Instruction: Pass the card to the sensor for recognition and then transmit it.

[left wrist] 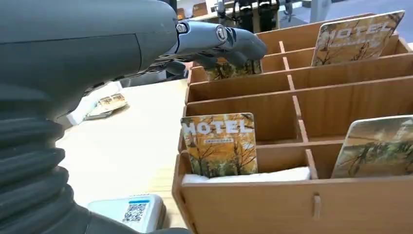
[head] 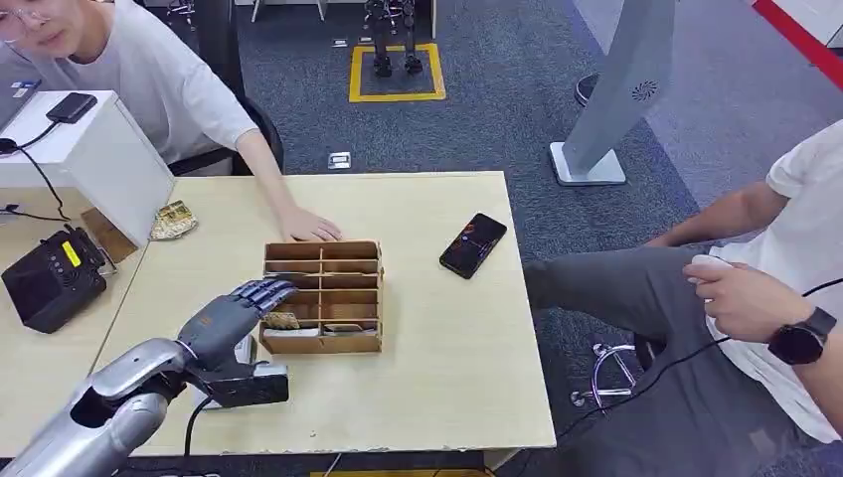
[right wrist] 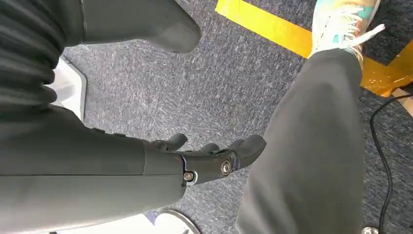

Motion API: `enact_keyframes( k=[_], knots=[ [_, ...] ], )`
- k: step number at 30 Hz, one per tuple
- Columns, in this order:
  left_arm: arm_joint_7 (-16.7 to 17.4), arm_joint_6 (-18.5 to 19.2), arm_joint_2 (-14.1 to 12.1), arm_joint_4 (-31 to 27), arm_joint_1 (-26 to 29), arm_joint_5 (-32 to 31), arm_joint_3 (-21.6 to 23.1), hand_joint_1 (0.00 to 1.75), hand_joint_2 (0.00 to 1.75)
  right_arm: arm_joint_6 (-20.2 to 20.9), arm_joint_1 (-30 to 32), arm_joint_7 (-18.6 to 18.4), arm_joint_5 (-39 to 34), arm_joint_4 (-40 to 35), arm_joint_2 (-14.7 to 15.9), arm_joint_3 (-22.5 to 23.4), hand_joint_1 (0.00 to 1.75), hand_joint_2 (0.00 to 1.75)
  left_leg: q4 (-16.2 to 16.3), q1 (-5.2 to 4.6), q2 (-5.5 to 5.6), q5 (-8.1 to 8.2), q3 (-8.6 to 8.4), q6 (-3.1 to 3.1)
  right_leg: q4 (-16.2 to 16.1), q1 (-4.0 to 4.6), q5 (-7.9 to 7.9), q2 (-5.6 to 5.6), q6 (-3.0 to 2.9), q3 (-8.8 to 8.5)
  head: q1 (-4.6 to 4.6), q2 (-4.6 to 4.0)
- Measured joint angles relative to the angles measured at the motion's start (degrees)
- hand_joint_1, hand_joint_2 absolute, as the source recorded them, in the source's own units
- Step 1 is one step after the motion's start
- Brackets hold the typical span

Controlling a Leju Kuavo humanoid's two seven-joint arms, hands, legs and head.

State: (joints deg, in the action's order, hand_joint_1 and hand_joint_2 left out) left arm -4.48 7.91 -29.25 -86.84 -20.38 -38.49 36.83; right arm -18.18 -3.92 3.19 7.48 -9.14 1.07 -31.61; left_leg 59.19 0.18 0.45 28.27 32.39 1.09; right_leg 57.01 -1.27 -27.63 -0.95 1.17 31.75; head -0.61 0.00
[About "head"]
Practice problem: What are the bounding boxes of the clear eyeglasses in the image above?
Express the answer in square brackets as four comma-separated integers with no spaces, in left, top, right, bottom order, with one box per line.
[0,5,51,42]

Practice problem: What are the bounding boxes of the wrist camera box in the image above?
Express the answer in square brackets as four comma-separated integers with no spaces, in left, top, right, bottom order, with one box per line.
[189,334,291,412]

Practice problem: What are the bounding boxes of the white handheld controller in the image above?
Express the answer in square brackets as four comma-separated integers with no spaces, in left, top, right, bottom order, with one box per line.
[684,254,734,285]

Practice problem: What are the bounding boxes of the seated person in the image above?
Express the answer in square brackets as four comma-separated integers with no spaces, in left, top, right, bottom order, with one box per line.
[523,118,843,477]

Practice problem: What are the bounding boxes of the power bank cable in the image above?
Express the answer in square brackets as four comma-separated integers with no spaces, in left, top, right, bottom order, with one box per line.
[0,120,61,157]

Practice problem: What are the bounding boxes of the black power bank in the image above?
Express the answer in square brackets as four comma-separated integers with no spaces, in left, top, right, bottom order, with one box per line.
[46,91,98,125]

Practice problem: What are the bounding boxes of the wooden card box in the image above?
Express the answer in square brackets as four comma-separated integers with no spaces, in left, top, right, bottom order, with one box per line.
[258,239,385,356]

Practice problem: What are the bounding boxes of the black smartphone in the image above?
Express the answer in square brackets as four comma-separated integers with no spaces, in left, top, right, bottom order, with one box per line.
[438,212,509,280]

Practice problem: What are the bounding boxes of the yellow tape square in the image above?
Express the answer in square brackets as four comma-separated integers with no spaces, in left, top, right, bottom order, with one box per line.
[348,43,447,104]

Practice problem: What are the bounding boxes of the standing black robot legs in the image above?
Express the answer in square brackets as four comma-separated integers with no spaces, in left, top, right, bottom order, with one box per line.
[364,0,424,79]

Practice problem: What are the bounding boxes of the black office chair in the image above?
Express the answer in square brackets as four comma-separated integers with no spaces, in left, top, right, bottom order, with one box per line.
[167,93,286,178]

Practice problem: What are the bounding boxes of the thin black cable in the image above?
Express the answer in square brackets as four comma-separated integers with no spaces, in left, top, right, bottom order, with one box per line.
[11,145,72,224]
[0,204,71,224]

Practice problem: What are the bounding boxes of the brown wooden board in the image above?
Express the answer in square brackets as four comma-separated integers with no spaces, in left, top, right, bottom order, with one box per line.
[80,207,139,264]

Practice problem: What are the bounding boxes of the black radio device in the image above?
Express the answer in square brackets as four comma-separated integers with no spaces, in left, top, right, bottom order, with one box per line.
[0,224,120,335]

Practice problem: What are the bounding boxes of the chrome stool base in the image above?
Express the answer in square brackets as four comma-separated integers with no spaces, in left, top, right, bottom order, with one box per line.
[569,342,639,408]

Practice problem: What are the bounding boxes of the person's left hand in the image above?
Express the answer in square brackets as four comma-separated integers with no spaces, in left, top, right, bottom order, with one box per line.
[279,206,344,243]

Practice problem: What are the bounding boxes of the white box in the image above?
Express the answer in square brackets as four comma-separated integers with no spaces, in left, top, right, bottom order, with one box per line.
[0,89,177,249]

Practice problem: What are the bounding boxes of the grey floor stand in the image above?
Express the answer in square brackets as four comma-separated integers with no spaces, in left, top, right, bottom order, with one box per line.
[550,0,680,188]

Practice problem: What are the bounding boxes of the black controller cable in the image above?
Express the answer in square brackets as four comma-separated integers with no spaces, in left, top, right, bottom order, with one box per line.
[556,277,843,441]

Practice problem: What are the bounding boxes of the grey laptop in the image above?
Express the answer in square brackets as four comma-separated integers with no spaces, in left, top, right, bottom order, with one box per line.
[0,62,42,133]

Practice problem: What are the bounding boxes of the black wristwatch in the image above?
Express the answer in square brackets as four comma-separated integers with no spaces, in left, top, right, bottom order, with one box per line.
[766,307,839,367]

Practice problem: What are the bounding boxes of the person across desk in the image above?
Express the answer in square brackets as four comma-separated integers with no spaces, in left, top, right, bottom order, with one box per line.
[0,0,344,243]

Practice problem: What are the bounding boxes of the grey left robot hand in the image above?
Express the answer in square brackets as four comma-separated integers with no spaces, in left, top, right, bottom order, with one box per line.
[176,278,299,374]

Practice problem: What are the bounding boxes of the seated person's left hand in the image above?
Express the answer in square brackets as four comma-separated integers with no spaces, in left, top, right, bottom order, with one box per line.
[684,259,814,344]

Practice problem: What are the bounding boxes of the black camera cable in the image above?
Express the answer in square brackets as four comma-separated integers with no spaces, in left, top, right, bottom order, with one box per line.
[183,395,216,459]

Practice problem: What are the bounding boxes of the dark post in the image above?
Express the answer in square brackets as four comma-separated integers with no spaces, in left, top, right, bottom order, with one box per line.
[194,0,247,100]

